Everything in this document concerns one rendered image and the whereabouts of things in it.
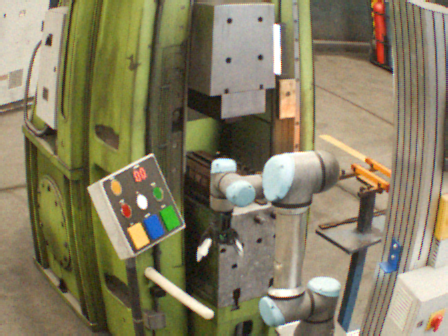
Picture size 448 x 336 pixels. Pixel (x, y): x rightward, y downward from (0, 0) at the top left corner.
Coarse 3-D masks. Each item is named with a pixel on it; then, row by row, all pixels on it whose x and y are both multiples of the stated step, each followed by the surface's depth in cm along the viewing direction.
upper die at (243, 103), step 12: (192, 96) 331; (204, 96) 324; (216, 96) 318; (228, 96) 316; (240, 96) 319; (252, 96) 323; (264, 96) 326; (204, 108) 326; (216, 108) 319; (228, 108) 318; (240, 108) 321; (252, 108) 324; (264, 108) 328
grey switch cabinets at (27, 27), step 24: (0, 0) 730; (24, 0) 753; (48, 0) 774; (0, 24) 745; (24, 24) 767; (0, 48) 758; (24, 48) 781; (0, 72) 771; (24, 72) 793; (0, 96) 783
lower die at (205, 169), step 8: (200, 152) 367; (192, 160) 358; (200, 168) 350; (208, 168) 349; (192, 176) 344; (200, 176) 344; (208, 176) 341; (192, 184) 343; (208, 184) 337; (208, 192) 333
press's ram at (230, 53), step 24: (216, 0) 316; (240, 0) 318; (192, 24) 313; (216, 24) 302; (240, 24) 308; (264, 24) 315; (192, 48) 316; (216, 48) 306; (240, 48) 312; (264, 48) 319; (192, 72) 319; (216, 72) 310; (240, 72) 316; (264, 72) 322
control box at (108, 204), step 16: (144, 160) 297; (112, 176) 281; (128, 176) 287; (144, 176) 294; (160, 176) 301; (96, 192) 277; (112, 192) 278; (128, 192) 285; (144, 192) 292; (96, 208) 279; (112, 208) 276; (144, 208) 289; (160, 208) 296; (176, 208) 303; (112, 224) 277; (128, 224) 280; (144, 224) 286; (112, 240) 280; (128, 240) 277; (160, 240) 290; (128, 256) 278
